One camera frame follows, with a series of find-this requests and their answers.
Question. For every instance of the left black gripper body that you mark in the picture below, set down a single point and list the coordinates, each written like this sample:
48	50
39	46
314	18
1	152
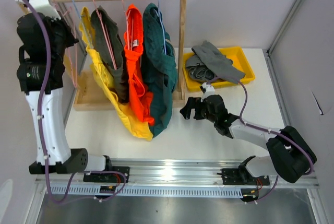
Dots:
64	37

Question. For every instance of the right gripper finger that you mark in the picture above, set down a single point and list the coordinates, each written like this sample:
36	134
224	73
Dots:
186	112
194	102

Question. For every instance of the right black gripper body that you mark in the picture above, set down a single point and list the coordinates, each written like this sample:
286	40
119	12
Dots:
212	117

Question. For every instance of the light blue wire hanger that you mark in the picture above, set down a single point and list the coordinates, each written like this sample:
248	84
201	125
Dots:
77	10

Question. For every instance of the grey shorts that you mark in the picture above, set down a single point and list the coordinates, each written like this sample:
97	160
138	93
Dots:
209	64

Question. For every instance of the yellow shorts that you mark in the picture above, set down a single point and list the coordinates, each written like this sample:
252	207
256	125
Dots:
105	81

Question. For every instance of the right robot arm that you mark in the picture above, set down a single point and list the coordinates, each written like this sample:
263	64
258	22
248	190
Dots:
290	157

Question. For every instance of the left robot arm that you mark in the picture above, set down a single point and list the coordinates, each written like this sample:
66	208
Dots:
40	72

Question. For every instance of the dark green shorts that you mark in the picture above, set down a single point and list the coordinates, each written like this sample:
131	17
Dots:
158	70

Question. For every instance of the olive green shorts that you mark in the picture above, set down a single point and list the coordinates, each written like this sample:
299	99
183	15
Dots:
120	74

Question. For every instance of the yellow plastic tray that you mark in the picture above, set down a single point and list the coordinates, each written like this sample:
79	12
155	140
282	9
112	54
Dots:
240	62

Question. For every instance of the wooden clothes rack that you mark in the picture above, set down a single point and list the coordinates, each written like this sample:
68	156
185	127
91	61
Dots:
89	97

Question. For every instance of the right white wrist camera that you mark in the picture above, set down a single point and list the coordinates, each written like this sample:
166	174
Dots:
207	90

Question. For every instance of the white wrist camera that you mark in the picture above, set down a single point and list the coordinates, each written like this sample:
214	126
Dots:
207	90
46	8

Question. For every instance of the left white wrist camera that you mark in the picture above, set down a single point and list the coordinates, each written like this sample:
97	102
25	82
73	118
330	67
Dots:
46	8

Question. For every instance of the pink wire hanger olive shorts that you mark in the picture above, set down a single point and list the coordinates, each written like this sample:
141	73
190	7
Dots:
106	36

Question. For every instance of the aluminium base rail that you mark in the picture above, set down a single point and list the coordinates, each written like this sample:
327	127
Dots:
183	173

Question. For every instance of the pink wire hanger orange shorts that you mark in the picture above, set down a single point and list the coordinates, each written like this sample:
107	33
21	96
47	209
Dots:
129	46

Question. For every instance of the blue wire hanger green shorts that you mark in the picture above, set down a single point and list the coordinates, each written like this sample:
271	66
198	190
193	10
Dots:
162	26

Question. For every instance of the slotted cable duct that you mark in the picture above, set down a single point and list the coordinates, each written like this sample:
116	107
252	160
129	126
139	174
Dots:
215	192

